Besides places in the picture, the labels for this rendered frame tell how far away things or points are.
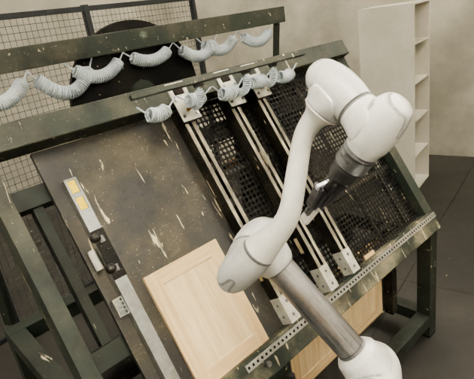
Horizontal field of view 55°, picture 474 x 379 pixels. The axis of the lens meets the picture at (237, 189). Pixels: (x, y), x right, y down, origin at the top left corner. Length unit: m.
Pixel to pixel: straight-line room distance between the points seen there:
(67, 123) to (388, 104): 1.22
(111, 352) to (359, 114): 1.23
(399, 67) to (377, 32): 0.43
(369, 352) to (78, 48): 1.83
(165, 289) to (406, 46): 4.00
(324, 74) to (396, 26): 4.09
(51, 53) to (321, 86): 1.51
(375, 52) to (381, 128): 4.27
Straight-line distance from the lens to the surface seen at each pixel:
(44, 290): 1.70
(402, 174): 2.98
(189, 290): 1.90
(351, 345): 1.61
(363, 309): 3.02
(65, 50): 2.39
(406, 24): 5.20
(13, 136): 1.80
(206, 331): 1.92
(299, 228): 2.22
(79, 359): 1.71
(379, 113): 1.07
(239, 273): 1.31
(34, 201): 1.86
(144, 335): 1.79
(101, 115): 1.92
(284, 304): 2.07
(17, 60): 2.30
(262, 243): 1.26
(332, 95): 1.13
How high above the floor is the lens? 2.20
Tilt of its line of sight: 21 degrees down
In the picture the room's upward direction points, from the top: 9 degrees counter-clockwise
